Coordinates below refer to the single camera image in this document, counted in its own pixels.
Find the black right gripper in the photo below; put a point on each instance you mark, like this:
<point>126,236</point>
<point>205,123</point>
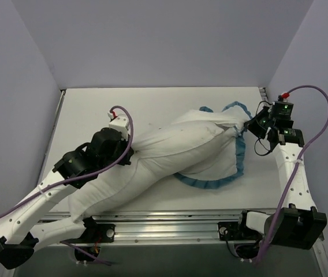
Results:
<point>254,127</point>

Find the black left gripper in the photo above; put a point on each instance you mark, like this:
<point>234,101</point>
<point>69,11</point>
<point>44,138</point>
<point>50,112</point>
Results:
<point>124,156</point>

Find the white pillow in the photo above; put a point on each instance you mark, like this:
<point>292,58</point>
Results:
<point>157,154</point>

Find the blue patterned pillowcase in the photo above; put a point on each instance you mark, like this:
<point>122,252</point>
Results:
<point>227,163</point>

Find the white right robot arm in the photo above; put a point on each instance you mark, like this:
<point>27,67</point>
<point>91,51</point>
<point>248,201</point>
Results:
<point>296,222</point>

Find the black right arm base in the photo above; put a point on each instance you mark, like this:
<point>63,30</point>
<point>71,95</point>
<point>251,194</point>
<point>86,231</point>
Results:
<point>241,242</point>

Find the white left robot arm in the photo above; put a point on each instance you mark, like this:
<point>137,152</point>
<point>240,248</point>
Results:
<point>21,233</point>

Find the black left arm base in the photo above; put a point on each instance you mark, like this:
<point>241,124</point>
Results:
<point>94,235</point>

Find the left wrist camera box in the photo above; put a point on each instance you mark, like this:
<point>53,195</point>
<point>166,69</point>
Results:
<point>119,123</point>

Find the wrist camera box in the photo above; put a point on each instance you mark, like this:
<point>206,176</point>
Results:
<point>119,123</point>
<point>283,97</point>

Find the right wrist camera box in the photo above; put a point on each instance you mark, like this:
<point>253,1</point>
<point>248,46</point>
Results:
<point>283,97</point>

